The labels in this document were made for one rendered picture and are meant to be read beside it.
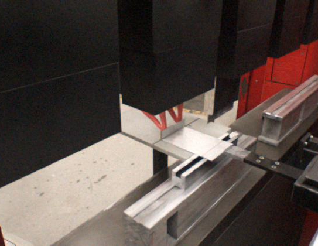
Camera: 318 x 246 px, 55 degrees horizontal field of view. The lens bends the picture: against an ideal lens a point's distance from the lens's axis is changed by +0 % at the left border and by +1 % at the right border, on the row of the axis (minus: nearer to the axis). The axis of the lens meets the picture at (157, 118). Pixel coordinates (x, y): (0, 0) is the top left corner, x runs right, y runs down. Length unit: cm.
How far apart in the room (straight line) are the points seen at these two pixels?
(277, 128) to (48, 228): 146
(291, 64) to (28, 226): 166
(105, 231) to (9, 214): 156
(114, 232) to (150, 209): 12
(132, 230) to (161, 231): 5
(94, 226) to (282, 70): 110
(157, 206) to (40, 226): 152
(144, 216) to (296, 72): 109
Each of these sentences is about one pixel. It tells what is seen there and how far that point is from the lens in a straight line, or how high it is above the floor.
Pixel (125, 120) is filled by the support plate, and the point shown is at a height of 100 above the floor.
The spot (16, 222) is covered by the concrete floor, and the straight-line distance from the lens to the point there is 209.
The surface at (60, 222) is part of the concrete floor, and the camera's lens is 200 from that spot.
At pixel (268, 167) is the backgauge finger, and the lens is 60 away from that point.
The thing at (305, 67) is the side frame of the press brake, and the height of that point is 98.
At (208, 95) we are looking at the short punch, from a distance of 57.
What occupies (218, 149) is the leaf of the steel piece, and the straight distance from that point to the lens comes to 64.
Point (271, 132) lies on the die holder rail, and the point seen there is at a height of 91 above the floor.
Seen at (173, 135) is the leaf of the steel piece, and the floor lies 100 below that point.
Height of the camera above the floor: 132
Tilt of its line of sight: 25 degrees down
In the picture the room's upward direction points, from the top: straight up
